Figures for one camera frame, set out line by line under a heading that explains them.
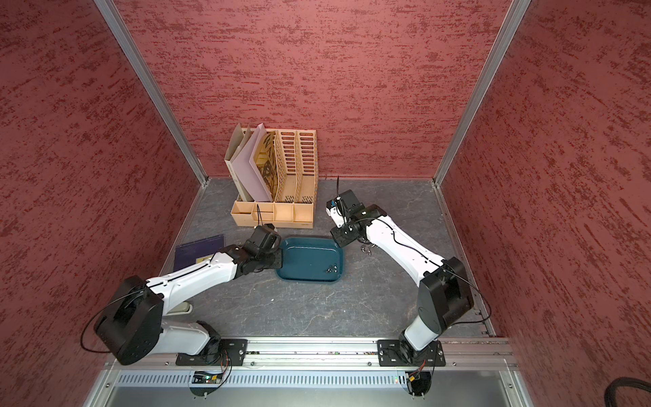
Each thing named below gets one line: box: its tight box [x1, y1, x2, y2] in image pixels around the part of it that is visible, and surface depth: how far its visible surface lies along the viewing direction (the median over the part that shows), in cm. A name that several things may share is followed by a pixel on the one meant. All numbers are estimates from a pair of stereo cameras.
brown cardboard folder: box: [224, 123, 256, 202], surface depth 93 cm
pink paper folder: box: [231, 122, 273, 203], surface depth 94 cm
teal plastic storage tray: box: [275, 235, 345, 283], surface depth 94 cm
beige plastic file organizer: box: [230, 129, 319, 229], surface depth 109 cm
